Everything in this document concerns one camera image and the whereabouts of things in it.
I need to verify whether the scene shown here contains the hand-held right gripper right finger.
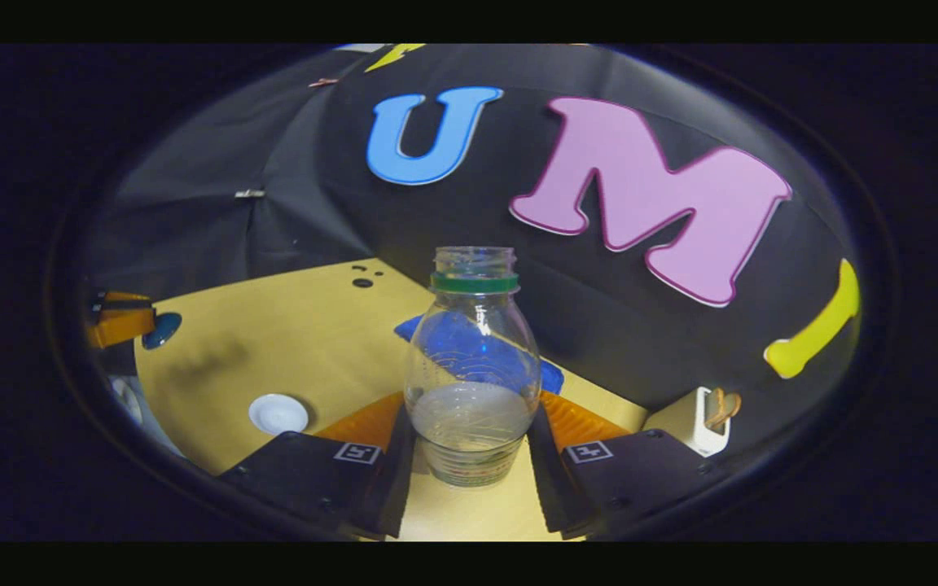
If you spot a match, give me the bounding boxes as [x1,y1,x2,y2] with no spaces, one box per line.
[528,391,714,540]

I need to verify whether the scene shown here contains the black backdrop cloth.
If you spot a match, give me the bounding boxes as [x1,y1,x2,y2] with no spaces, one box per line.
[82,44,862,440]

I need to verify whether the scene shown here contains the blue towel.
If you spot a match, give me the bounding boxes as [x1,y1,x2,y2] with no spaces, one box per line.
[394,311,566,396]

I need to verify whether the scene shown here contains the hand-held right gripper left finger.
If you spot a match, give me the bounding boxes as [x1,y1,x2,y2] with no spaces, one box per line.
[221,391,417,540]

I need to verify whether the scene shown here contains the clear plastic water bottle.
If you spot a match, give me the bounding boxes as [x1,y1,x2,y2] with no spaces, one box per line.
[404,247,542,488]

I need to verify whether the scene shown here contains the toasted bread slices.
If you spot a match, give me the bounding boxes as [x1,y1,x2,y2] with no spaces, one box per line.
[705,388,743,430]

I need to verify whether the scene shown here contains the white toaster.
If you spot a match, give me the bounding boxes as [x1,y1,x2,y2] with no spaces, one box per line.
[644,387,732,457]

